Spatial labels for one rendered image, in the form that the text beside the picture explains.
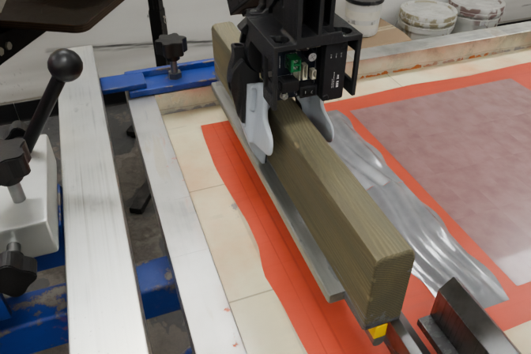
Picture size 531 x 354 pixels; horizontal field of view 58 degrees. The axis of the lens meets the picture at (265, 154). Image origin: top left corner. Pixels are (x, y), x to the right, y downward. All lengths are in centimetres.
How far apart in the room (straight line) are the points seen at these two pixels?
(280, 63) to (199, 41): 227
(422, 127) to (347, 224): 40
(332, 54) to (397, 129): 35
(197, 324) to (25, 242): 15
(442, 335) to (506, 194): 25
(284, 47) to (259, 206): 25
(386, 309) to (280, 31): 21
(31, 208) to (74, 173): 9
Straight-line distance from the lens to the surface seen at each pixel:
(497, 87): 87
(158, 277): 55
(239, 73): 42
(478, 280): 52
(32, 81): 264
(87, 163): 51
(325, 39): 36
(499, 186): 65
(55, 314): 55
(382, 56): 83
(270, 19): 39
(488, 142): 72
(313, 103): 45
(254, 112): 44
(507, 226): 60
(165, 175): 56
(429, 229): 55
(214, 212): 55
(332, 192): 35
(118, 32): 255
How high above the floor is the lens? 134
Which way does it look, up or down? 37 degrees down
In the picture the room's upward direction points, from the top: straight up
